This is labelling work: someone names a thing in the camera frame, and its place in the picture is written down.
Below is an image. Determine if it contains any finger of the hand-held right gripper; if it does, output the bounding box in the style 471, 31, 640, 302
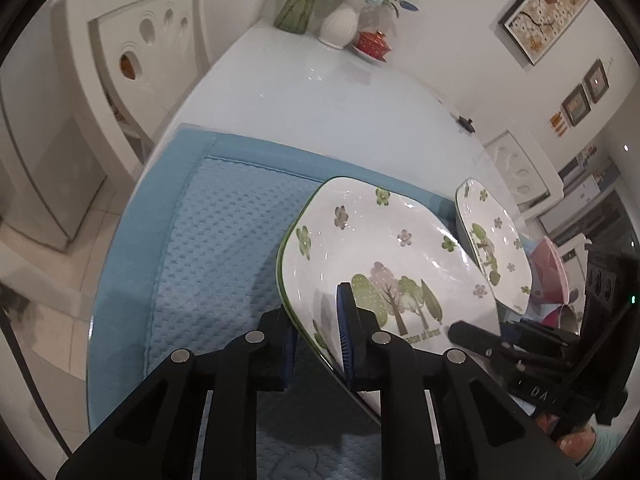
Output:
447, 321, 573, 373
502, 319, 582, 351

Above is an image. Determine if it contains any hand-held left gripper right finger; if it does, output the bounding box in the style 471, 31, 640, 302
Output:
336, 281, 583, 480

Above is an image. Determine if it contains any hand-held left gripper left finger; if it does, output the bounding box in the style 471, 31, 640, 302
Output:
55, 307, 301, 480

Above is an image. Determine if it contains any large white tree-print plate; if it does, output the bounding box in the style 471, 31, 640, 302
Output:
276, 176, 501, 418

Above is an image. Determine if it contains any person's right forearm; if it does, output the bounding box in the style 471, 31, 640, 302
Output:
575, 422, 628, 480

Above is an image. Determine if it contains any person's right hand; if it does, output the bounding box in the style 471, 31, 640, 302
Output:
554, 427, 601, 467

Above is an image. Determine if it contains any pink bowl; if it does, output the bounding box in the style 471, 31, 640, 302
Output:
540, 304, 582, 336
527, 237, 571, 306

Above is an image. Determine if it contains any small white tree-print plate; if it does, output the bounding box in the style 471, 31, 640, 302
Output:
454, 177, 532, 313

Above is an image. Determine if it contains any light blue textured mat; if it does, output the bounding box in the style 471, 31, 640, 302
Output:
87, 122, 457, 480

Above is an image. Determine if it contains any plastic-wrapped white chair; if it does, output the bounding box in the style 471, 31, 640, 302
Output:
484, 130, 563, 211

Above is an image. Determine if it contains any small dark framed picture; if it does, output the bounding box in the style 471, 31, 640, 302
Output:
582, 59, 610, 105
561, 84, 591, 127

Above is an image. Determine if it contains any white saucer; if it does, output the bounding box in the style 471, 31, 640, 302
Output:
350, 42, 389, 64

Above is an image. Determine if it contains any red teacup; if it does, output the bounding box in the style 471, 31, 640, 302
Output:
357, 30, 392, 57

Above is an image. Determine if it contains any white ribbed vase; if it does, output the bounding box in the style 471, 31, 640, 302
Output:
318, 0, 362, 51

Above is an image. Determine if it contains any white chair with oval cutouts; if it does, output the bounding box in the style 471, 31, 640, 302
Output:
50, 0, 212, 161

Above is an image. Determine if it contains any large framed butterfly picture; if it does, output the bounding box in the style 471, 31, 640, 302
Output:
498, 0, 593, 66

